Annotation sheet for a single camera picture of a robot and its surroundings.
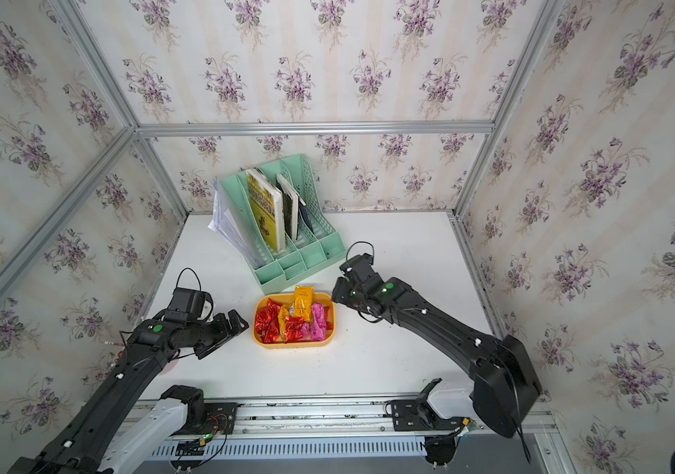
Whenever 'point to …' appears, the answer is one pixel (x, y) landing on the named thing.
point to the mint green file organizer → (300, 259)
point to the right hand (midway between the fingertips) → (339, 295)
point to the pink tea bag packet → (318, 322)
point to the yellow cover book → (269, 205)
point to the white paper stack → (224, 227)
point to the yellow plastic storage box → (287, 298)
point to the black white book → (290, 207)
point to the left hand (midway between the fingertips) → (240, 333)
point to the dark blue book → (305, 214)
